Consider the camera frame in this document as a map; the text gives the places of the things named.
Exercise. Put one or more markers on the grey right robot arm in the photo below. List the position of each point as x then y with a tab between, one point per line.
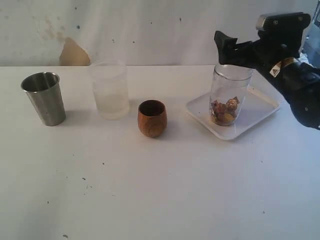
301	91

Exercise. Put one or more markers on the brown wooden cup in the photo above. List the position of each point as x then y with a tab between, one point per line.
152	118

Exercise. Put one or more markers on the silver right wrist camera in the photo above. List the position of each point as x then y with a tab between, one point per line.
283	28

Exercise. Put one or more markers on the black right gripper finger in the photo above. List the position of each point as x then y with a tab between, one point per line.
226	48

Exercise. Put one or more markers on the white square tray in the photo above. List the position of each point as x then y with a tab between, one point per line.
256	107

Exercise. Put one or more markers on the translucent plastic container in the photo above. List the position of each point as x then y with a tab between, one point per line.
110	88

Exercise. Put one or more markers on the reddish-brown apple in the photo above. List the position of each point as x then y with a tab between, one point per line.
220	114

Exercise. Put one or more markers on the clear plastic shaker cup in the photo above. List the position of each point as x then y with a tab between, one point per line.
227	84

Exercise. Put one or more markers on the stainless steel cup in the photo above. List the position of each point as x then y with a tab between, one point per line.
43	91

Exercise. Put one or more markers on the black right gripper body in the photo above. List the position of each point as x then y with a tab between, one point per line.
264	55

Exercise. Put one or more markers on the gold foil coin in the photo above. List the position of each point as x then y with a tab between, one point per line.
232	104

